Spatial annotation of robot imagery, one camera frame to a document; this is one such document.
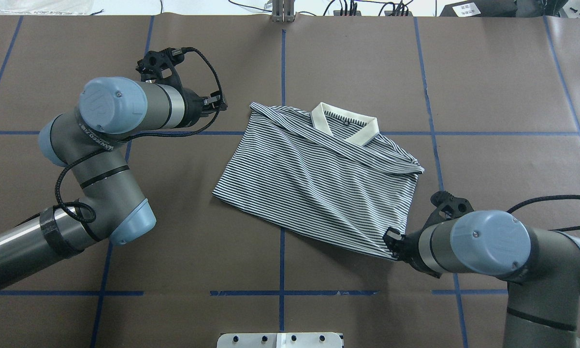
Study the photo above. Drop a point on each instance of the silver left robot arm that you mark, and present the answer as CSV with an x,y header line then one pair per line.
x,y
97,196

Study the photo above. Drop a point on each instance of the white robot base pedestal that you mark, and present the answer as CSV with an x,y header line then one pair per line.
x,y
325,339

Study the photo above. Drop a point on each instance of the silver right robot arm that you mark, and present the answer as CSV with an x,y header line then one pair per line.
x,y
541,269

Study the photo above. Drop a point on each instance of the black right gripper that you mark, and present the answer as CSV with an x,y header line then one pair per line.
x,y
412,249

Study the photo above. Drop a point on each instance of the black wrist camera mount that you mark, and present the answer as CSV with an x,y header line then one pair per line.
x,y
448,207

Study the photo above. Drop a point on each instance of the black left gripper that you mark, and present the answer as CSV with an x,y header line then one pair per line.
x,y
192,105

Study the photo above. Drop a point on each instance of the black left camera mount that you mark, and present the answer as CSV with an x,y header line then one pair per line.
x,y
158,67

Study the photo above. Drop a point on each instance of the black box with label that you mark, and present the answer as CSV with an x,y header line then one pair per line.
x,y
480,8

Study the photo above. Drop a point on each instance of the navy white striped polo shirt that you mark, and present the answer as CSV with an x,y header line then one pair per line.
x,y
328,174

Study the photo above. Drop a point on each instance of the aluminium frame post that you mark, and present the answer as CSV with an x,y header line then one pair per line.
x,y
283,11

